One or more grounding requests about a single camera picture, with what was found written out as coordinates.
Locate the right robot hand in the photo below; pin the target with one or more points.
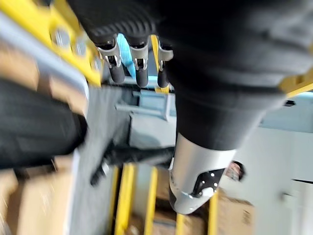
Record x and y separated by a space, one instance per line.
100 172

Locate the yellow shelf board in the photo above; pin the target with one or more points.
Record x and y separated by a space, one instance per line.
73 22

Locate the round silver disc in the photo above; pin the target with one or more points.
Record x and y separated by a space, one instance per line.
61 36

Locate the grey metal bracket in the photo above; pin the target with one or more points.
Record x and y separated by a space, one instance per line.
151 102

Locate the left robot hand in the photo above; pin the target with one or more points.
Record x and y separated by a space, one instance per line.
220 61

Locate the yellow rack rails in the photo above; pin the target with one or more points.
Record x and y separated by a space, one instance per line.
127 195

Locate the cardboard box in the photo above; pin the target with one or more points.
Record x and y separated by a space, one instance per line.
234 215
22 68
36 200

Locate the grey metal beam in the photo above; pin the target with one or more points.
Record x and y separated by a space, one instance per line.
49 61

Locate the person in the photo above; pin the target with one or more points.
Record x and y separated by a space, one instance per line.
236 170

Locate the black plastic housing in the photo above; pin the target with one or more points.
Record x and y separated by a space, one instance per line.
36 122

